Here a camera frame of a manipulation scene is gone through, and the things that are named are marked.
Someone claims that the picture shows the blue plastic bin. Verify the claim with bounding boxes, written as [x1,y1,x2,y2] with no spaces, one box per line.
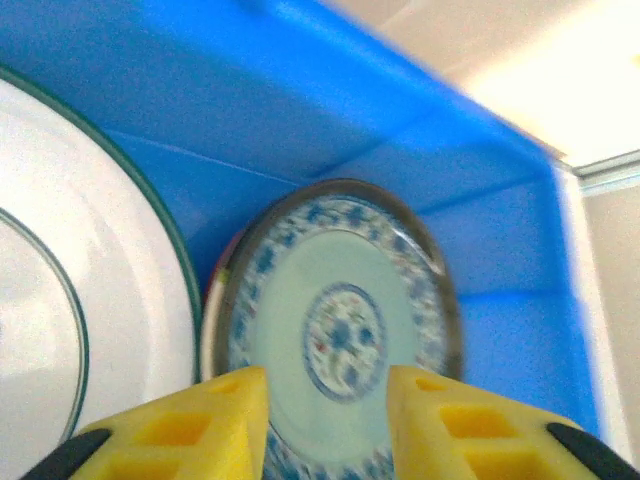
[0,0,604,436]

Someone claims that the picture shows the white plate green line motif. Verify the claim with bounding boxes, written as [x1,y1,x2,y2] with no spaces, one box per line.
[0,64,204,480]

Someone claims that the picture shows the aluminium side rail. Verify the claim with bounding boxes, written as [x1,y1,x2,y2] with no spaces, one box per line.
[569,149,640,196]

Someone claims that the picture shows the blue white patterned plate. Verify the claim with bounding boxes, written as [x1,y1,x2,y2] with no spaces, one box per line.
[202,178,466,480]

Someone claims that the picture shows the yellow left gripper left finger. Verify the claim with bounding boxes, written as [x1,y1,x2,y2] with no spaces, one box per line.
[22,365,271,480]

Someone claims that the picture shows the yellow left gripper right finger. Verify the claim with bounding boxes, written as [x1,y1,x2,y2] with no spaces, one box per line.
[387,364,636,480]

